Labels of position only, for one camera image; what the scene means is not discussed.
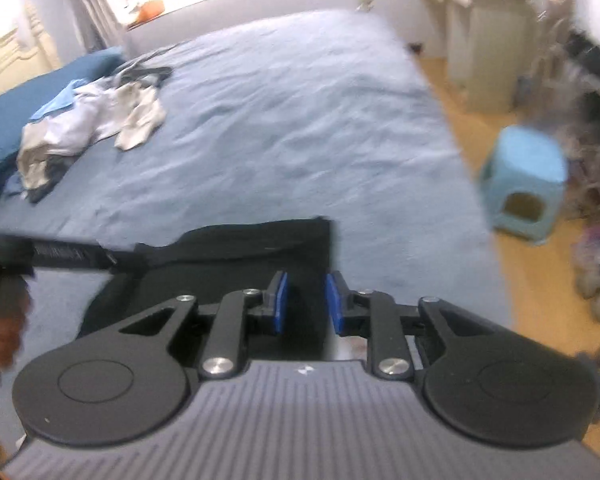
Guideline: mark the dark grey garment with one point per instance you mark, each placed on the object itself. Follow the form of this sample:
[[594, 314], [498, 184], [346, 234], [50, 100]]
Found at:
[[50, 185]]

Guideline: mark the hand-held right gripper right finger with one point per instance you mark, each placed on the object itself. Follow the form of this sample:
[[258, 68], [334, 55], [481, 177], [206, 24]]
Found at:
[[335, 305]]

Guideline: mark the light blue plastic stool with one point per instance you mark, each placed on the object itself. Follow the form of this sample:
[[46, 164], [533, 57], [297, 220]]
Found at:
[[525, 165]]

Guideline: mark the blue duvet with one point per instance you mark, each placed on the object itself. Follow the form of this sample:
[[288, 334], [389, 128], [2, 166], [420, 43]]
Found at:
[[10, 115]]

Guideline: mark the orange object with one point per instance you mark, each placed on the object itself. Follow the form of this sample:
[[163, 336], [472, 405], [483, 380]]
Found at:
[[151, 10]]

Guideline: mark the blue jeans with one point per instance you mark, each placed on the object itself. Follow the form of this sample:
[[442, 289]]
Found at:
[[14, 185]]

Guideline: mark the pale lavender shirt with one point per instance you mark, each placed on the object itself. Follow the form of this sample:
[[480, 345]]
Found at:
[[75, 130]]

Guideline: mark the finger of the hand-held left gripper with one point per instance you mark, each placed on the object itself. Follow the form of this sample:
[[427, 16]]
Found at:
[[130, 260]]

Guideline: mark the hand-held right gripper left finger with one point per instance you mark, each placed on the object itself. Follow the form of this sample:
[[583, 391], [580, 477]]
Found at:
[[277, 305]]

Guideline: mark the black garment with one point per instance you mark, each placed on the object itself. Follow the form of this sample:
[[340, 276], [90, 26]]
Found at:
[[230, 255]]

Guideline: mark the grey curtain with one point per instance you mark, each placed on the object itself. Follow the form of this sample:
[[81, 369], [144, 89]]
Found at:
[[90, 5]]

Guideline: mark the person's left hand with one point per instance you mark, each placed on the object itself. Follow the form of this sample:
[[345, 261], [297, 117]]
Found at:
[[5, 340]]

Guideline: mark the pale green desk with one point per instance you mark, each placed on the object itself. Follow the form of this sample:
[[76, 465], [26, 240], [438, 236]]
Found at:
[[490, 50]]

